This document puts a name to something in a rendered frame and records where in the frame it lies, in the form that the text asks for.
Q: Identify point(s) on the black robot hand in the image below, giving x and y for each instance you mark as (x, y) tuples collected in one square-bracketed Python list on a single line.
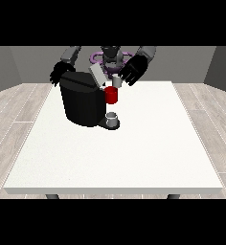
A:
[(134, 69), (59, 72)]

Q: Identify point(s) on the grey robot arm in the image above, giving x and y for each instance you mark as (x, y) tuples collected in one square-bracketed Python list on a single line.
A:
[(70, 54), (146, 51)]

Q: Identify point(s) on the small grey coffee pod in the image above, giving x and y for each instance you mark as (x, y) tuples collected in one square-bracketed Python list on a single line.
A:
[(117, 81)]

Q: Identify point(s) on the red pod holder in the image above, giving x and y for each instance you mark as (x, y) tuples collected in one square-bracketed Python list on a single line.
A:
[(111, 95)]

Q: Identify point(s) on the black coffee machine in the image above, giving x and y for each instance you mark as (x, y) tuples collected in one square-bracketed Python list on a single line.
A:
[(81, 100)]

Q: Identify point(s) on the pale grey machine lid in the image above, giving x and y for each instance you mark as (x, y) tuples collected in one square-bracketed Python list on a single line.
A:
[(97, 74)]

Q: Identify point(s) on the grey robot trunk purple rings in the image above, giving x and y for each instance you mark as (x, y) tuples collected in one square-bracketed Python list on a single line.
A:
[(111, 59)]

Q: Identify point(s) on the small grey cup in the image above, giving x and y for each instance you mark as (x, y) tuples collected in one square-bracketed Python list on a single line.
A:
[(111, 119)]

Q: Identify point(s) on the dark table leg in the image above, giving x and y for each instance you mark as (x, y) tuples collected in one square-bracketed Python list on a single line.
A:
[(173, 196), (52, 196)]

